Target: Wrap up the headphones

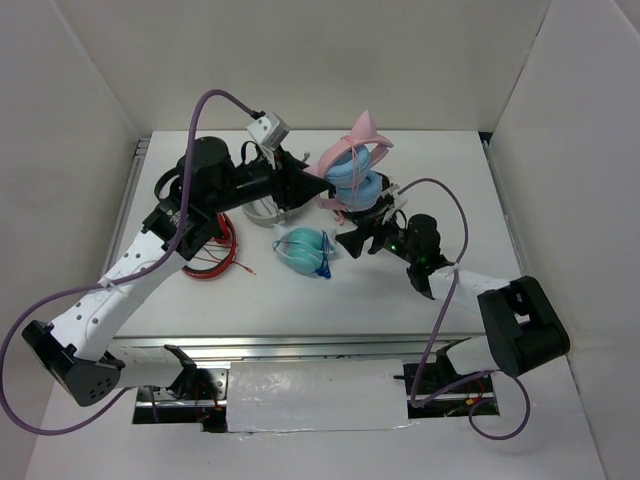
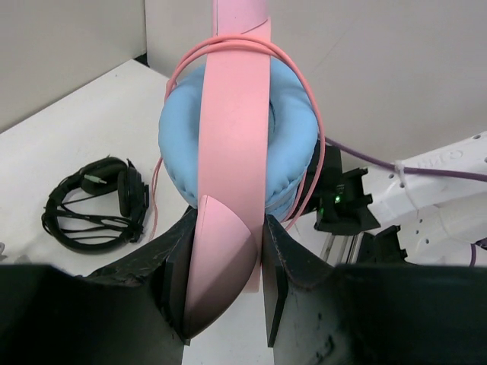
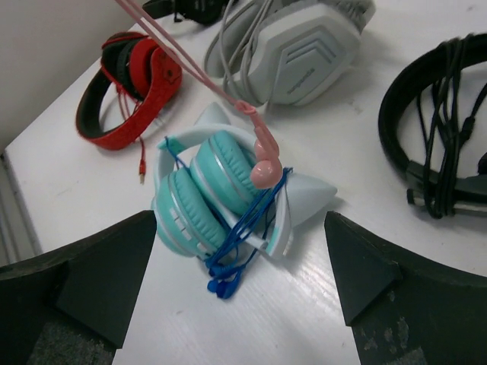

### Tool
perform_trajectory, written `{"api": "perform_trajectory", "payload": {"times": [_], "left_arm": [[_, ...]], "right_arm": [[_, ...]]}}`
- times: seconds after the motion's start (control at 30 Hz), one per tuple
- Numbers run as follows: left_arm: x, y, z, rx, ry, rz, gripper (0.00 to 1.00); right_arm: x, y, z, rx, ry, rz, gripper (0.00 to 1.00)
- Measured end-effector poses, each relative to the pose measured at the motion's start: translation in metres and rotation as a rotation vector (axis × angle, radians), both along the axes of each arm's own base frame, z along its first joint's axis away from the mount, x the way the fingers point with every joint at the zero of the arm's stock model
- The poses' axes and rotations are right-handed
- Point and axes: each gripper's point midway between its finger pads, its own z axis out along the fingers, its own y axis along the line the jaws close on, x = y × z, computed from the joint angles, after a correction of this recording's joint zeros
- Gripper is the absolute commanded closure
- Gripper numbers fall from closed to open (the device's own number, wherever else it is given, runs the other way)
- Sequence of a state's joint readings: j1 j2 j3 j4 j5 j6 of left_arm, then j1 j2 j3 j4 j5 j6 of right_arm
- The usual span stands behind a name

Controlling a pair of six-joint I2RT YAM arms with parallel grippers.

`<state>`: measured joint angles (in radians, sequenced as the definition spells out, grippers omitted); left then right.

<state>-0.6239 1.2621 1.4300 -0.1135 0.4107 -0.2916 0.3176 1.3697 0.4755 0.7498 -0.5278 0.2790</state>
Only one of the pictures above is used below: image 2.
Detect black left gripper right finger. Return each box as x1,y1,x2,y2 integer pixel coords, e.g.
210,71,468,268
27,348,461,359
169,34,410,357
262,216,486,364

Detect grey gaming headset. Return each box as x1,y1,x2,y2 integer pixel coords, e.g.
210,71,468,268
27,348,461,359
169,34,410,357
0,243,8,262

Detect pink and blue cat-ear headphones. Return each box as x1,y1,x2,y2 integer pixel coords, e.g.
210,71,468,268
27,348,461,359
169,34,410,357
158,1,325,338

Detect small black headphones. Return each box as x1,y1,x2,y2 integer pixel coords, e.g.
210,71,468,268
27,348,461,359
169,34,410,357
41,157,150,255

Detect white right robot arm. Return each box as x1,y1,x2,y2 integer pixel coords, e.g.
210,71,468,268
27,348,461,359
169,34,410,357
314,133,486,267

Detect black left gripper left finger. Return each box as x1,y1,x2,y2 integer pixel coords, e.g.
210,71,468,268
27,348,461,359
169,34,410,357
1,208,196,364

